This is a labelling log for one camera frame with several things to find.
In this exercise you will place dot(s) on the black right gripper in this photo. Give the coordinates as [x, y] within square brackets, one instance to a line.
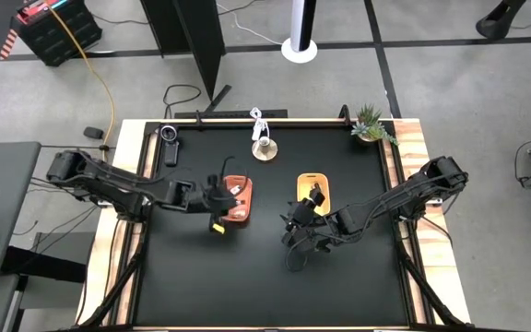
[304, 230]

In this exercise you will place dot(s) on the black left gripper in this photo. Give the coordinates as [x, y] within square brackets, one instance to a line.
[210, 200]

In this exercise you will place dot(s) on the silver and black Energizer battery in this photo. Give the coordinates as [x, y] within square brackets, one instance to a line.
[235, 189]

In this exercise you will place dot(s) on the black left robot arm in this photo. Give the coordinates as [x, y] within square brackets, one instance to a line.
[109, 184]

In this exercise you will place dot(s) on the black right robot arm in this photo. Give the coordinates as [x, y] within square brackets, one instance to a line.
[408, 189]

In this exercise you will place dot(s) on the yellow plastic bin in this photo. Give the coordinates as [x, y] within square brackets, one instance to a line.
[304, 184]

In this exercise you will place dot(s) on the orange plastic bin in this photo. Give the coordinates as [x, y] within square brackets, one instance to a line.
[246, 205]

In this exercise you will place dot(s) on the yellow left gripper tag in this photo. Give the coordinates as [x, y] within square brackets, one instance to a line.
[218, 228]

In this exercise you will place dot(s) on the round wooden disc base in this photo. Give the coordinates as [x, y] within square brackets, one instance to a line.
[264, 156]

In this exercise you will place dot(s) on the black webcam with round lens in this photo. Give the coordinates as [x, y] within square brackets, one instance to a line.
[170, 143]

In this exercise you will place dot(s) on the black power strip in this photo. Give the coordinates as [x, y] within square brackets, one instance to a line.
[228, 114]

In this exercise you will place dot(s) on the dark plant pot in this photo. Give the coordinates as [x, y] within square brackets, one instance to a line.
[365, 139]

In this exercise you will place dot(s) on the green succulent plant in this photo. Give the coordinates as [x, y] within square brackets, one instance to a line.
[369, 122]

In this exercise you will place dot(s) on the light wooden table border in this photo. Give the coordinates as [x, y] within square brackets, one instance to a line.
[413, 138]

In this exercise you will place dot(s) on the small black floor device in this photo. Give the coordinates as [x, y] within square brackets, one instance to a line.
[93, 133]

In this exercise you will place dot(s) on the black partition panel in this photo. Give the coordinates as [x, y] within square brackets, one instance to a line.
[201, 37]

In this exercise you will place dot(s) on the white and black pole stand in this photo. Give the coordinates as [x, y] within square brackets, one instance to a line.
[299, 46]

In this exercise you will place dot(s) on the grey desk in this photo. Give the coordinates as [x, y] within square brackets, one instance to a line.
[7, 216]

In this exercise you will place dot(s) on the red and black equipment crate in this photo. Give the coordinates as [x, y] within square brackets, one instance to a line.
[58, 32]

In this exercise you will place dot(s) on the black stand foot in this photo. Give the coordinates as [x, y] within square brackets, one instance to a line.
[500, 20]

